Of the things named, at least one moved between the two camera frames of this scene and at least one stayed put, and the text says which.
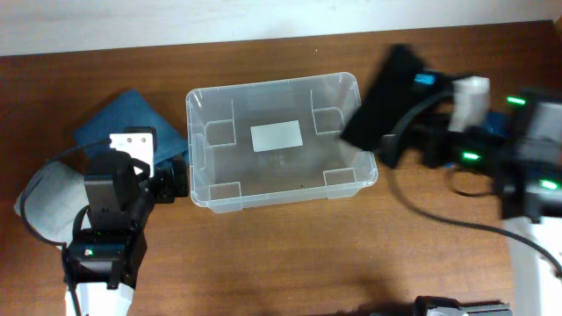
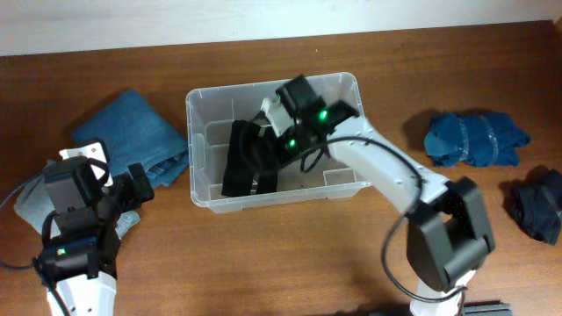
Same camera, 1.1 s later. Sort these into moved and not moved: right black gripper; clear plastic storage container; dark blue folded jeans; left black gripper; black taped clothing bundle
Moved: right black gripper; black taped clothing bundle; left black gripper
Not moved: clear plastic storage container; dark blue folded jeans
